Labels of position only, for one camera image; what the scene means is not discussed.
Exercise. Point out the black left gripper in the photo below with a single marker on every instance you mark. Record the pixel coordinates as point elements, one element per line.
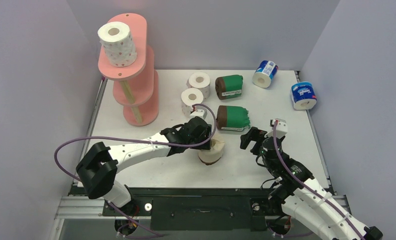
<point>205,136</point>

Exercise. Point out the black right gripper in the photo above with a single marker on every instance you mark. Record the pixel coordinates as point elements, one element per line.
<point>255,141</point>

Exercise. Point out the cream brown paper roll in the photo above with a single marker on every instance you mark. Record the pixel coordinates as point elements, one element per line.
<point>214,154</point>

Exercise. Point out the white dotted toilet roll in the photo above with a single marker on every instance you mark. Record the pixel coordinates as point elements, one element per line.
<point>190,97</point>
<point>117,42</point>
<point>201,81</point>

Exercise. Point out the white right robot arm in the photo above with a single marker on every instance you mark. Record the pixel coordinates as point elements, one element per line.
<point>301,196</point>

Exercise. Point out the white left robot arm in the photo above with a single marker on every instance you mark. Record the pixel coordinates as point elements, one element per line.
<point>98,168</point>

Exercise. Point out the pink three-tier wooden shelf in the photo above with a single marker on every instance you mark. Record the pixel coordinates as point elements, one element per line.
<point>136,85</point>

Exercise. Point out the green brown wrapped roll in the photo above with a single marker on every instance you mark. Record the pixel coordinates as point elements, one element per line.
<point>228,87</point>
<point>232,118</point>

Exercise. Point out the blue Tempo packaged roll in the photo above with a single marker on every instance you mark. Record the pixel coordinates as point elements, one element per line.
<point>303,96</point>

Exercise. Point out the blue white packaged roll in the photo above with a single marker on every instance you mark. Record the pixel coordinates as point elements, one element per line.
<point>264,74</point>

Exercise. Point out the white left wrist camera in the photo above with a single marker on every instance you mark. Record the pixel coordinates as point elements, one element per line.
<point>198,111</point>

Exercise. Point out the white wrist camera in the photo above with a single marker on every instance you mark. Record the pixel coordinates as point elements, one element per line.
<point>279,128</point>
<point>198,111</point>

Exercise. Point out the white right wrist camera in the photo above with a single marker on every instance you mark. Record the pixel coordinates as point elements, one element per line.
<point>279,128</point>

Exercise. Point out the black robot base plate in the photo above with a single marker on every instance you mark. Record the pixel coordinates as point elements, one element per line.
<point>202,209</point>

